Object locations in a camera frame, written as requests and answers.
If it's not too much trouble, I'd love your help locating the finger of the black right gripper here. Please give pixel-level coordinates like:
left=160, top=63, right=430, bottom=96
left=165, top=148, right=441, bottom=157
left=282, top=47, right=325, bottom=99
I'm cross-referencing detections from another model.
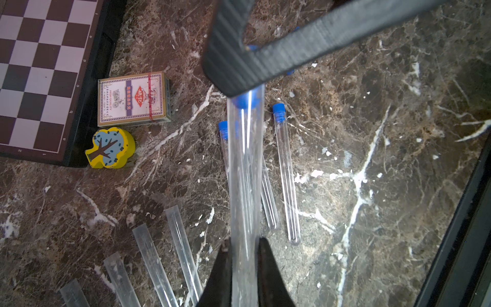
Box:
left=202, top=0, right=443, bottom=97

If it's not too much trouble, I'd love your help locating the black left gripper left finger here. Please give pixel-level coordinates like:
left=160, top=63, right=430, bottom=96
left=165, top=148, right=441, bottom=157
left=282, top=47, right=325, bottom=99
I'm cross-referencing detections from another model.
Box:
left=197, top=239, right=232, bottom=307

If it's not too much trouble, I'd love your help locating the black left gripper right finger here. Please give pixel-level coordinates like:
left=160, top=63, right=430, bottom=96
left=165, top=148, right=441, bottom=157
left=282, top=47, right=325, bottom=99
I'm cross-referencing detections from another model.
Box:
left=258, top=237, right=295, bottom=307

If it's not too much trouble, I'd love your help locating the test tube with blue stopper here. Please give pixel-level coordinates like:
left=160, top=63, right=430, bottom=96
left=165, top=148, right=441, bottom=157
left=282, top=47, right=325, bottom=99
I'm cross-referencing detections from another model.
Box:
left=272, top=103, right=300, bottom=245
left=132, top=223, right=178, bottom=307
left=218, top=121, right=229, bottom=177
left=60, top=279, right=90, bottom=307
left=261, top=159, right=280, bottom=230
left=165, top=205, right=203, bottom=306
left=227, top=86, right=264, bottom=306

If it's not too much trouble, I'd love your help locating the clear test tube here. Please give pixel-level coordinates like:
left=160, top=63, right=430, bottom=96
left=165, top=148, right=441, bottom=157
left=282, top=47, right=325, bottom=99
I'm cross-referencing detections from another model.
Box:
left=104, top=252, right=141, bottom=307

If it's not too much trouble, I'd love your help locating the playing card box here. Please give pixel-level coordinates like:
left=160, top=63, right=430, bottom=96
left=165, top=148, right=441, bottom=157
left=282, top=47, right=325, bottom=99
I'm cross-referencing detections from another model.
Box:
left=97, top=72, right=171, bottom=127

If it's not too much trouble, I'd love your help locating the yellow butterfly toy block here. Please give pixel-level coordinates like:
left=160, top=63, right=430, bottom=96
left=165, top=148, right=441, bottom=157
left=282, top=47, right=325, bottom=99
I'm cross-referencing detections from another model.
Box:
left=85, top=127, right=136, bottom=169

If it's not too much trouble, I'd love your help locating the folding chess board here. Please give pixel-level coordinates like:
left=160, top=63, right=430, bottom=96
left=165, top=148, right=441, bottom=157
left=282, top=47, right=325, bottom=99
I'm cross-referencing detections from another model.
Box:
left=1, top=0, right=127, bottom=168

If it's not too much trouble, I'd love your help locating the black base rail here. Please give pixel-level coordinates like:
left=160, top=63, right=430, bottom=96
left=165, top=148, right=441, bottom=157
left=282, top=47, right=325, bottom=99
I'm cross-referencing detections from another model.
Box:
left=415, top=141, right=490, bottom=306

